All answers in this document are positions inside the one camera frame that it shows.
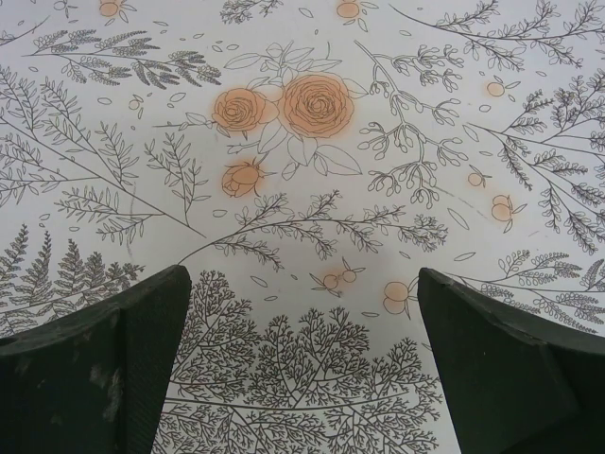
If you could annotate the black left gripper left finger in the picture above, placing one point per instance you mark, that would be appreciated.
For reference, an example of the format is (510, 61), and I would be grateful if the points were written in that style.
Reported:
(71, 378)

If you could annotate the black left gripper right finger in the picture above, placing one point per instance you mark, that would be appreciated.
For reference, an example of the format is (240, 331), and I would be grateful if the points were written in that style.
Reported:
(510, 378)

